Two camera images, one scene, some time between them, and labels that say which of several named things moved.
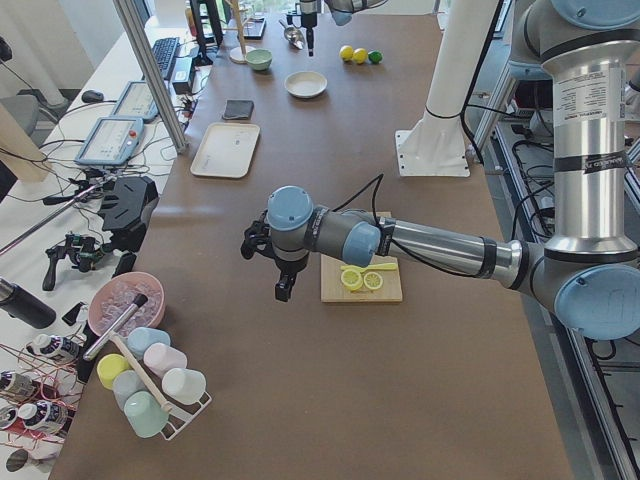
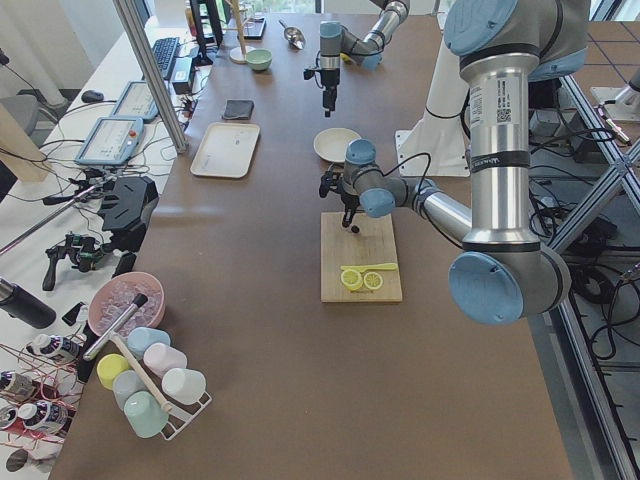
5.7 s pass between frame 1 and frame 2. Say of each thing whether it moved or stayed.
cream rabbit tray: stayed
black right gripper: moved
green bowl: stayed
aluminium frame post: stayed
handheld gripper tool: stayed
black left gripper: moved
